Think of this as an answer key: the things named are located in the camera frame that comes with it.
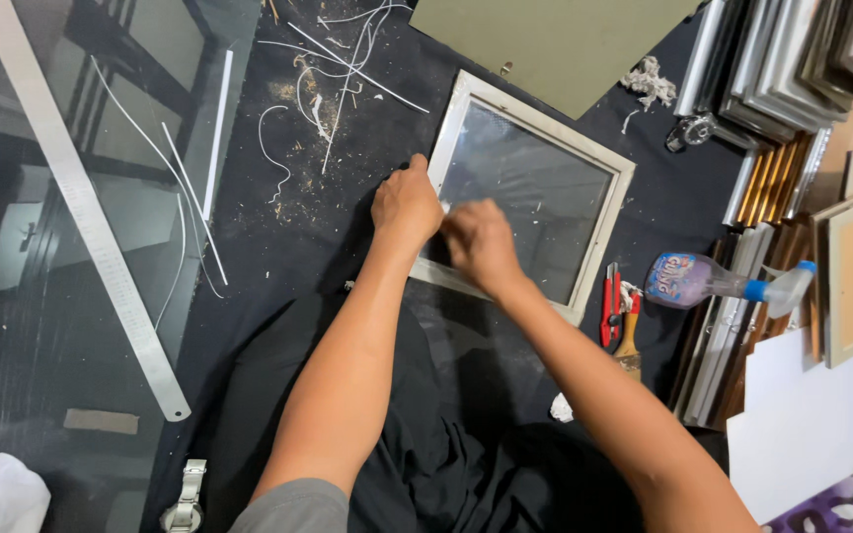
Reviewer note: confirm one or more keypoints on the person's black garment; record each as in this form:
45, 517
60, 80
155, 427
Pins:
456, 459

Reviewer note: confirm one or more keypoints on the long steel ruler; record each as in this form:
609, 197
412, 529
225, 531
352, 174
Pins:
93, 222

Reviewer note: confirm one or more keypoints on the red utility knife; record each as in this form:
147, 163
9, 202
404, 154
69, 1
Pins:
609, 311

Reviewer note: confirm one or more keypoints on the person's right fingers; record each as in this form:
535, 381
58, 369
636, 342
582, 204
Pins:
465, 218

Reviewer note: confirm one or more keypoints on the small crumpled white tissue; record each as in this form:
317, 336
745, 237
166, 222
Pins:
561, 408

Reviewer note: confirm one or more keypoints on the stack of gold frame mouldings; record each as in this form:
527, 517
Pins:
774, 181

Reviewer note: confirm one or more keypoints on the thin straight white strip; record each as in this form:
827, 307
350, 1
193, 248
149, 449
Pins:
193, 200

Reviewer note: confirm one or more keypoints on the black table cloth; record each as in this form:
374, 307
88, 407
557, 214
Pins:
308, 244

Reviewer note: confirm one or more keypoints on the thin curved white strip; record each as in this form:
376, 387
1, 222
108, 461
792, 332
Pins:
152, 148

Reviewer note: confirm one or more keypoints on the brown tape piece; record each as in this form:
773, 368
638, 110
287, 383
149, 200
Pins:
101, 421

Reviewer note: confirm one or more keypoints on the olive green backing board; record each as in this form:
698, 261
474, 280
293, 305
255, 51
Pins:
552, 44

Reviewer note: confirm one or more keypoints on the clear glass knob tool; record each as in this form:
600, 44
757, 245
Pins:
689, 133

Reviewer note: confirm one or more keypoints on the person's right hand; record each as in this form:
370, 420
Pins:
484, 248

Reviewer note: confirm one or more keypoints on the silver wristwatch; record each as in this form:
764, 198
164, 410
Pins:
186, 500

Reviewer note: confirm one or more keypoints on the person's left fingers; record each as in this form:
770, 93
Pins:
417, 169

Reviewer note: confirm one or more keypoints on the white picture frame with glass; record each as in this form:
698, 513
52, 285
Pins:
545, 185

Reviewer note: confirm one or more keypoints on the stack of frames standing upright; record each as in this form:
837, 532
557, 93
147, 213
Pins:
723, 326

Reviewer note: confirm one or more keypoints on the wide white plastic strip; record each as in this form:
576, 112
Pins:
217, 140

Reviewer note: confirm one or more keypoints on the spray bottle with blue nozzle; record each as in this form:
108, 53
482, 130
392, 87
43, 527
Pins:
700, 281

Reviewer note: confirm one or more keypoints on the white cardboard sheets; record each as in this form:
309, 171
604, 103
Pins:
804, 429

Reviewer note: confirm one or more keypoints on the crumpled white paper wad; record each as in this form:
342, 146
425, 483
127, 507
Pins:
648, 83

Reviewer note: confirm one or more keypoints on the person's left hand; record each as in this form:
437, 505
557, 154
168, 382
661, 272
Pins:
406, 207

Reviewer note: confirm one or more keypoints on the heap of white strip offcuts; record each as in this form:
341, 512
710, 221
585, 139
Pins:
337, 74

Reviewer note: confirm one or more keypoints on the large glass sheet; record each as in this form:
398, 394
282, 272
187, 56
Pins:
41, 296

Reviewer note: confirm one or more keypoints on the purple patterned mat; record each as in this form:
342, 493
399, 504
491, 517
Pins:
826, 514

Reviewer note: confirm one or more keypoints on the person's grey sleeve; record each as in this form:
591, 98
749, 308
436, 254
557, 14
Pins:
293, 509

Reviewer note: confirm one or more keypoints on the stack of silver picture frames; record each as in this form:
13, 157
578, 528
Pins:
789, 59

